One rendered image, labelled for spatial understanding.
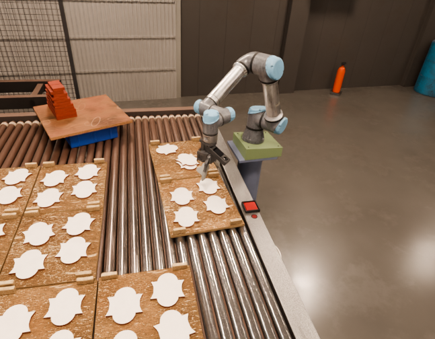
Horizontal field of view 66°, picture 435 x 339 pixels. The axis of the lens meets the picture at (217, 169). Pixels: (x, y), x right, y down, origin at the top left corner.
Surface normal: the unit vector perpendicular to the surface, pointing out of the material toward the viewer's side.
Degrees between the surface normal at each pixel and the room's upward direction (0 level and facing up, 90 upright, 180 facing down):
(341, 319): 0
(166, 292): 0
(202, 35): 90
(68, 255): 0
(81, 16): 90
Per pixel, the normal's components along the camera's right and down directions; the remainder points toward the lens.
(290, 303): 0.06, -0.83
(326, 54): 0.28, 0.55
